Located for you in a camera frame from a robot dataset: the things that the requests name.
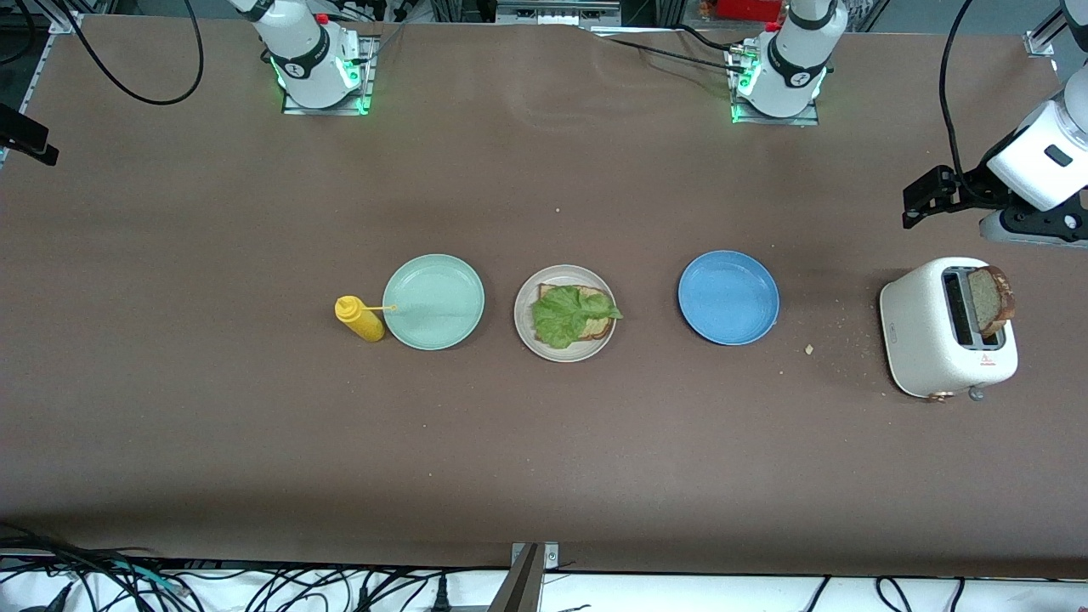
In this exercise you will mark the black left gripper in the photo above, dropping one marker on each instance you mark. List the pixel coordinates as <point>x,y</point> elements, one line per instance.
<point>970,184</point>

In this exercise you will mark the dark crust bread slice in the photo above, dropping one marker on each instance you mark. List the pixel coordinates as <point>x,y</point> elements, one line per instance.
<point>990,299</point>

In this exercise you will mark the light crust bread slice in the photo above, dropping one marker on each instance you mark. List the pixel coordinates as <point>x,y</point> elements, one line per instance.
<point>599,330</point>

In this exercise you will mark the green lettuce leaf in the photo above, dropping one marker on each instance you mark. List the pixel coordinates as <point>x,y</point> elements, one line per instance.
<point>565,316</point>

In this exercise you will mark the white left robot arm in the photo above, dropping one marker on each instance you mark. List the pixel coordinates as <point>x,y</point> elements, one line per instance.
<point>795,59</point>

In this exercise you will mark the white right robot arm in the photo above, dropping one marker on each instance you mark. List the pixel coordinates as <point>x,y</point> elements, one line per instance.
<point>306,51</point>

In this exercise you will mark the blue plate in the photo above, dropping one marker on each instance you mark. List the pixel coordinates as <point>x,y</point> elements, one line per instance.
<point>728,297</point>

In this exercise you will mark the beige plate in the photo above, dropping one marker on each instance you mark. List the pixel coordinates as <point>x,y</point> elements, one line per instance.
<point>565,354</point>

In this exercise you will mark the mint green plate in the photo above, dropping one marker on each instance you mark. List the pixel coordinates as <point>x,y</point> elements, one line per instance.
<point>433,302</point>

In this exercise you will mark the white toaster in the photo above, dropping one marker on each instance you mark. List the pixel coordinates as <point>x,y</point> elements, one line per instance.
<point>922,340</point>

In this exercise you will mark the aluminium corner profile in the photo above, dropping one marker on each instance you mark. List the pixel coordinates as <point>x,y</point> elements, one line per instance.
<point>1041,38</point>

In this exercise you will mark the red box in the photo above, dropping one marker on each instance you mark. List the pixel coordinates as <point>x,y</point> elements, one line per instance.
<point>748,8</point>

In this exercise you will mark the yellow mustard bottle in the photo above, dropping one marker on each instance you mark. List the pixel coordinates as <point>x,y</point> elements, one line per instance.
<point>364,321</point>

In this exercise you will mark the black power plug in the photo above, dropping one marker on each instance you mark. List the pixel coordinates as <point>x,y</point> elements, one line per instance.
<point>441,599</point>

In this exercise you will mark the aluminium table rail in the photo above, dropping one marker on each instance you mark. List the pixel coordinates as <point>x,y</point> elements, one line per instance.
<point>38,72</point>

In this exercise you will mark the aluminium frame bar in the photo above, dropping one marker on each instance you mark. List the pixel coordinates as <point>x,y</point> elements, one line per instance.
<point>557,10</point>

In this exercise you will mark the metal table edge bracket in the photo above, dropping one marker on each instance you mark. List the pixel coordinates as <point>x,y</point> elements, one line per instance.
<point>531,586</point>

